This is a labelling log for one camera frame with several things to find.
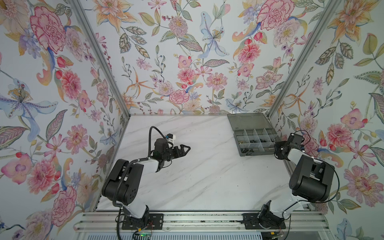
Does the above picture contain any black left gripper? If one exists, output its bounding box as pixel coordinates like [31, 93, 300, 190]
[161, 143, 190, 162]

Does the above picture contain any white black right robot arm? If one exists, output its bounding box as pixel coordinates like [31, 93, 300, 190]
[257, 133, 338, 229]

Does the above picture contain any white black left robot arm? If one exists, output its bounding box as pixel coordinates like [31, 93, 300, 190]
[102, 139, 191, 219]

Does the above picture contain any grey plastic organizer box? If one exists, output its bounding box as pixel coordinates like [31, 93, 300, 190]
[227, 113, 280, 157]

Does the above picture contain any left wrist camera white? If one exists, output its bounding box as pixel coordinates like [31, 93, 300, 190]
[166, 134, 176, 144]

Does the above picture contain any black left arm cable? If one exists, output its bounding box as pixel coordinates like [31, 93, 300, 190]
[148, 125, 167, 158]

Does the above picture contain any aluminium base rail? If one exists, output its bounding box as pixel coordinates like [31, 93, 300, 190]
[74, 211, 330, 233]

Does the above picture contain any aluminium corner post right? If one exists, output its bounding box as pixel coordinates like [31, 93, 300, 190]
[267, 0, 340, 120]

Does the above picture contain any aluminium corner post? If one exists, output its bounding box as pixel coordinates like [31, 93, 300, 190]
[267, 0, 340, 120]
[69, 0, 131, 120]

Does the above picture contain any aluminium corner post left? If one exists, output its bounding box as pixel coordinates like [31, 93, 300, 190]
[69, 0, 131, 120]

